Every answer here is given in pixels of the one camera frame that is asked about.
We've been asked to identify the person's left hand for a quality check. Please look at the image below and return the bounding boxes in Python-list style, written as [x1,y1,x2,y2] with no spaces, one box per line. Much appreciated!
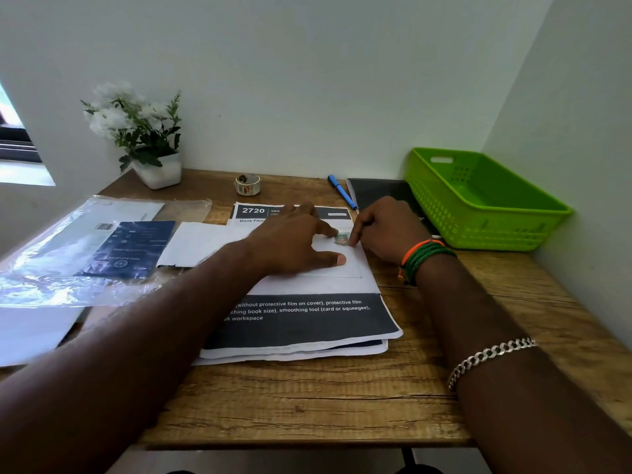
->
[246,201,348,277]

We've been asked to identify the person's right hand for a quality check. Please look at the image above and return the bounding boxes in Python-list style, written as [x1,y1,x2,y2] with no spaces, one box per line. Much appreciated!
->
[348,196,433,265]

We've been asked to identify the small tape roll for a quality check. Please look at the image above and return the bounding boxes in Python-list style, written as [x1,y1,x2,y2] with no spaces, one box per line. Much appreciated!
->
[234,173,261,197]

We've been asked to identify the stack of printed papers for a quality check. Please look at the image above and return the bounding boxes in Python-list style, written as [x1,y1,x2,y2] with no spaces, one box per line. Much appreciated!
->
[192,201,404,366]

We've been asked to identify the single white envelope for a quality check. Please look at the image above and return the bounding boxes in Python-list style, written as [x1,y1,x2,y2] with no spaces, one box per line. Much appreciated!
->
[157,221,364,280]

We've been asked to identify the green plastic basket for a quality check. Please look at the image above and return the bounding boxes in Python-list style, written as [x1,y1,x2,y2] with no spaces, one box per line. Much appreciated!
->
[404,147,573,252]

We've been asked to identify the clear plastic envelope wrapper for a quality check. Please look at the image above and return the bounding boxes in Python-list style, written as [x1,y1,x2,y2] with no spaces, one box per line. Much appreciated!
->
[0,196,213,309]

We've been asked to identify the person's right forearm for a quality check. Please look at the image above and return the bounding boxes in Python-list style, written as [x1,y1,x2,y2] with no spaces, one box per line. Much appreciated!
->
[417,253,632,474]

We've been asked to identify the person's left forearm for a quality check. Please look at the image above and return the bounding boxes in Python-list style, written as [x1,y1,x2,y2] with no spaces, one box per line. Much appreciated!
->
[0,241,270,474]

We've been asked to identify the orange and green thread wristbands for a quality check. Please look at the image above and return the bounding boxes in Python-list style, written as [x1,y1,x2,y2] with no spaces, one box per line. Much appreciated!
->
[397,239,458,286]

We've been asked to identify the black notebook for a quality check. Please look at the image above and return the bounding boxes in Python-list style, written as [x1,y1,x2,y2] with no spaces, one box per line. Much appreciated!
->
[346,178,443,240]

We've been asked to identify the blue pen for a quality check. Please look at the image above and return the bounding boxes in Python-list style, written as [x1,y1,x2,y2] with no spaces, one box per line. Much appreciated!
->
[327,174,360,213]

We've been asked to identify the white flower plant in pot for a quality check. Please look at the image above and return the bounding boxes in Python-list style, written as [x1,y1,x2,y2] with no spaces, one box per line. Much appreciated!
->
[81,82,182,191]

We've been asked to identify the window with metal bars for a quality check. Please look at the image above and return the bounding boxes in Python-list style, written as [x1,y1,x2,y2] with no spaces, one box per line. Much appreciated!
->
[0,81,43,163]

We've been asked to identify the silver chain bracelet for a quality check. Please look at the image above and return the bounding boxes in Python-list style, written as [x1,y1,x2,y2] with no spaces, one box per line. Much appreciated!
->
[446,338,539,392]

